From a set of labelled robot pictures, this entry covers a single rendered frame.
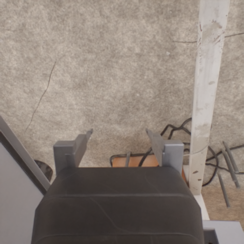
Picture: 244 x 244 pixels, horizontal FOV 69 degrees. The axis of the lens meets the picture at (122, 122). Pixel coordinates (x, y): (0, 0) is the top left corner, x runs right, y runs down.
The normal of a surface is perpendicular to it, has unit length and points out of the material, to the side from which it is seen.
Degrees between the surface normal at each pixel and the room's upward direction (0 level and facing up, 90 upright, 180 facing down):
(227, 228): 90
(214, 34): 0
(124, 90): 0
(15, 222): 90
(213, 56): 0
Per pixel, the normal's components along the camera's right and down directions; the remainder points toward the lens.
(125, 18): -0.11, 0.62
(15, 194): 0.98, -0.07
